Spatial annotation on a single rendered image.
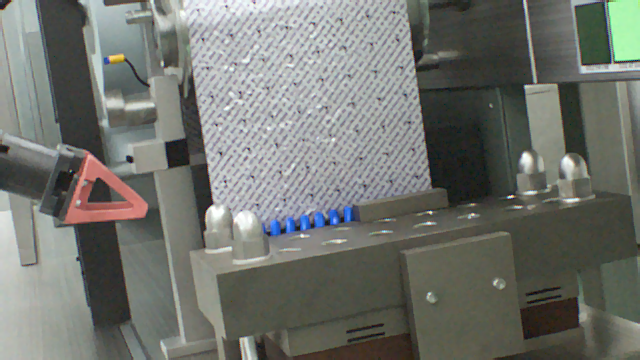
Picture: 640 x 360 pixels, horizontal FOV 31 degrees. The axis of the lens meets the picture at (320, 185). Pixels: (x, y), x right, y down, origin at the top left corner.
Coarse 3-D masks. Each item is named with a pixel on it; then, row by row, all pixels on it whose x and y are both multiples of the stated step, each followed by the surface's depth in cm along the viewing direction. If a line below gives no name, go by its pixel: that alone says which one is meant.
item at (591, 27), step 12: (576, 12) 103; (588, 12) 101; (600, 12) 99; (588, 24) 102; (600, 24) 99; (588, 36) 102; (600, 36) 100; (588, 48) 102; (600, 48) 100; (588, 60) 103; (600, 60) 101
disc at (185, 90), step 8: (176, 0) 116; (184, 16) 115; (184, 24) 115; (184, 32) 115; (184, 40) 115; (184, 48) 116; (184, 56) 117; (184, 64) 118; (184, 72) 119; (192, 72) 117; (184, 80) 120; (192, 80) 118; (184, 88) 121; (184, 96) 122
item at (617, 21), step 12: (624, 0) 95; (636, 0) 93; (612, 12) 97; (624, 12) 95; (636, 12) 93; (612, 24) 97; (624, 24) 96; (636, 24) 94; (612, 36) 98; (624, 36) 96; (636, 36) 94; (624, 48) 96; (636, 48) 94; (624, 60) 97
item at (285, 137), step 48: (384, 48) 121; (240, 96) 118; (288, 96) 119; (336, 96) 120; (384, 96) 122; (240, 144) 118; (288, 144) 119; (336, 144) 121; (384, 144) 122; (240, 192) 118; (288, 192) 120; (336, 192) 121; (384, 192) 122
